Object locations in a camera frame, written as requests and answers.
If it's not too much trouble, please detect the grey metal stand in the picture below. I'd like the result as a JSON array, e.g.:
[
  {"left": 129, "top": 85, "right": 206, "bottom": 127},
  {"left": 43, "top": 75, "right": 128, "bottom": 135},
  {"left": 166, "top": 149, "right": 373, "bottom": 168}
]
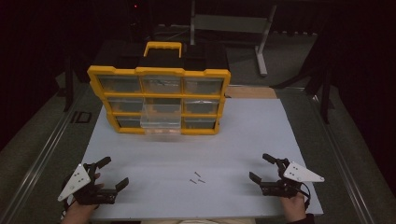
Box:
[{"left": 190, "top": 0, "right": 278, "bottom": 77}]

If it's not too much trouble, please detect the clear organizer drawer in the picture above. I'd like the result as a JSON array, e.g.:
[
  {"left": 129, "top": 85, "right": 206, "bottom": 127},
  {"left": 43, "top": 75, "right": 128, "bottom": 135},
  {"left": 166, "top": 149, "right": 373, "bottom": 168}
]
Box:
[{"left": 139, "top": 97, "right": 182, "bottom": 135}]

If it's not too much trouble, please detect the person's right hand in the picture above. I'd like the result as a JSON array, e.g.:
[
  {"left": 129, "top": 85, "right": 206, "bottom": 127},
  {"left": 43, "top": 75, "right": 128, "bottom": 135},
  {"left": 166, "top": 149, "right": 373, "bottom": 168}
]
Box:
[{"left": 279, "top": 192, "right": 308, "bottom": 224}]

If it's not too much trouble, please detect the wooden board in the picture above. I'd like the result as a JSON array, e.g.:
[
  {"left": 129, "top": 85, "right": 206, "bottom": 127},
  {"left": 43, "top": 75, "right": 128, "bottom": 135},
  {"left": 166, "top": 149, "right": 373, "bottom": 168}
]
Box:
[{"left": 225, "top": 86, "right": 278, "bottom": 100}]

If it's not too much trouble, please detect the black stand leg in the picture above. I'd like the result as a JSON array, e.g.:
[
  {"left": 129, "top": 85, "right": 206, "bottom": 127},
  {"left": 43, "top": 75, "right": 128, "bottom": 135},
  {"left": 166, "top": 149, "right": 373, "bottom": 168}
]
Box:
[
  {"left": 270, "top": 62, "right": 335, "bottom": 125},
  {"left": 55, "top": 55, "right": 77, "bottom": 113}
]

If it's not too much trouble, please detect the grid of clear plastic drawers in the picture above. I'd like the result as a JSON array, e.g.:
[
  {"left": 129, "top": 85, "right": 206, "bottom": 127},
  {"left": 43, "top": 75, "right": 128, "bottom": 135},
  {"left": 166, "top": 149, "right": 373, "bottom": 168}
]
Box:
[{"left": 97, "top": 75, "right": 224, "bottom": 130}]

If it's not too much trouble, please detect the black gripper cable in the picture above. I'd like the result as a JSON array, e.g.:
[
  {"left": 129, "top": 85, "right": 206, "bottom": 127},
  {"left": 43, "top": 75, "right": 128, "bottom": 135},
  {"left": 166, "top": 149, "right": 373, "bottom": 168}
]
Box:
[{"left": 299, "top": 182, "right": 312, "bottom": 210}]

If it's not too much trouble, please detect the person's left hand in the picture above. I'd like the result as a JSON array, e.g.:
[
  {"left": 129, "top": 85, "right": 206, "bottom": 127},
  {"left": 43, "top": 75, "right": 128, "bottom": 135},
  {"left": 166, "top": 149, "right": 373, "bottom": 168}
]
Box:
[{"left": 61, "top": 172, "right": 106, "bottom": 224}]

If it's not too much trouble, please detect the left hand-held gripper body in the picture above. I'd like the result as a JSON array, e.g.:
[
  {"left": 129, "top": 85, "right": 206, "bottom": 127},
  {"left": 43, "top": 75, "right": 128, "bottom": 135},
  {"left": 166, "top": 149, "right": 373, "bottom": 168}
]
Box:
[{"left": 57, "top": 162, "right": 118, "bottom": 206}]

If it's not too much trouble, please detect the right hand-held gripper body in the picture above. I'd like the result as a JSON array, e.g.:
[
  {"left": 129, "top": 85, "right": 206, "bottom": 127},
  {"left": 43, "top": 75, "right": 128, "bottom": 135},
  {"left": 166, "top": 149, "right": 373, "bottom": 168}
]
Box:
[{"left": 261, "top": 158, "right": 325, "bottom": 199}]

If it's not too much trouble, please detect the yellow and black organizer cabinet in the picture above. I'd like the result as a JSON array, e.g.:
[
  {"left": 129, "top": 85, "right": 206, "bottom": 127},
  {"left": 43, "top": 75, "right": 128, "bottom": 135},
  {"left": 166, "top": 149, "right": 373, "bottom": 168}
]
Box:
[{"left": 87, "top": 41, "right": 232, "bottom": 136}]

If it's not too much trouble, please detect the metal rail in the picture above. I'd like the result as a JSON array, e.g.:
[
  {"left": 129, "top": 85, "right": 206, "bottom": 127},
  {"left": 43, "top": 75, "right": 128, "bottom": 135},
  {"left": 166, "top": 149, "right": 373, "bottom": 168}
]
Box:
[
  {"left": 307, "top": 92, "right": 376, "bottom": 224},
  {"left": 0, "top": 83, "right": 92, "bottom": 224}
]

